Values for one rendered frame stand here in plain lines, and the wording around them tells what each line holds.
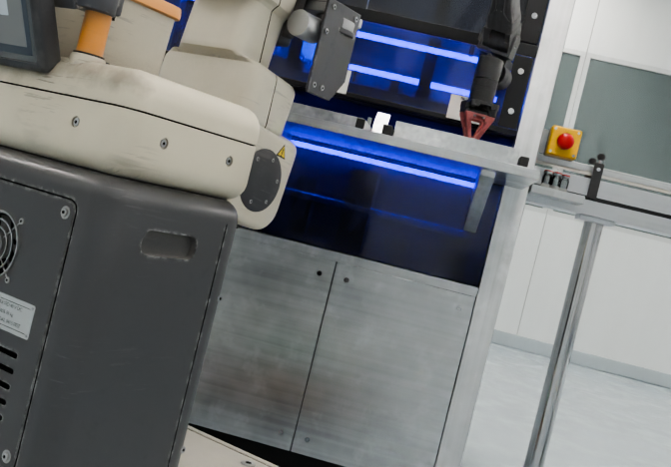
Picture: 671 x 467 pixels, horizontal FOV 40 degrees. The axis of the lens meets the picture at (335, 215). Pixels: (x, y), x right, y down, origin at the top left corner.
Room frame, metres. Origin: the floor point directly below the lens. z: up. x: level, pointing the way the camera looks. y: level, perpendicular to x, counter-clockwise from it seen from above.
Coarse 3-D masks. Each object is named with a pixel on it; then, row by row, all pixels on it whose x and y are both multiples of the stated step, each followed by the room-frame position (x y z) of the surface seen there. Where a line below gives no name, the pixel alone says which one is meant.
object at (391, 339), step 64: (256, 256) 2.29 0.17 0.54; (320, 256) 2.27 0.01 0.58; (256, 320) 2.29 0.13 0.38; (320, 320) 2.27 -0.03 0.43; (384, 320) 2.25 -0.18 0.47; (448, 320) 2.23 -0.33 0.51; (256, 384) 2.28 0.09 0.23; (320, 384) 2.26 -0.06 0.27; (384, 384) 2.24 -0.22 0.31; (448, 384) 2.23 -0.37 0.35; (320, 448) 2.26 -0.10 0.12; (384, 448) 2.24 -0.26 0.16
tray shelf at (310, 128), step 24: (288, 120) 1.88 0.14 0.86; (312, 120) 1.88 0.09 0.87; (336, 144) 2.22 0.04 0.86; (360, 144) 2.02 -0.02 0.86; (384, 144) 1.86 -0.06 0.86; (408, 144) 1.85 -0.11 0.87; (432, 168) 2.23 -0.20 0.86; (456, 168) 2.04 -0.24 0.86; (480, 168) 1.87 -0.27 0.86; (504, 168) 1.83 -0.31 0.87; (528, 168) 1.82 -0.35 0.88
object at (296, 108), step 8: (296, 104) 2.03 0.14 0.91; (296, 112) 2.02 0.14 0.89; (304, 112) 2.02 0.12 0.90; (312, 112) 2.02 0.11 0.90; (320, 112) 2.02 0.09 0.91; (328, 112) 2.02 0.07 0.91; (328, 120) 2.02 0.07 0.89; (336, 120) 2.01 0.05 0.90; (344, 120) 2.01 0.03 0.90; (352, 120) 2.01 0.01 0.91
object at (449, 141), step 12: (396, 132) 1.89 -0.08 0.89; (408, 132) 1.88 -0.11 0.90; (420, 132) 1.88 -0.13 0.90; (432, 132) 1.88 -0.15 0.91; (444, 132) 1.87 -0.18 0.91; (432, 144) 1.88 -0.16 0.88; (444, 144) 1.87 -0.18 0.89; (456, 144) 1.87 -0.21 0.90; (468, 144) 1.87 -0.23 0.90; (480, 144) 1.86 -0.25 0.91; (492, 144) 1.86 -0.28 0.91; (480, 156) 1.86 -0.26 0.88; (492, 156) 1.86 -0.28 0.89; (504, 156) 1.86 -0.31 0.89; (516, 156) 1.85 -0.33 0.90
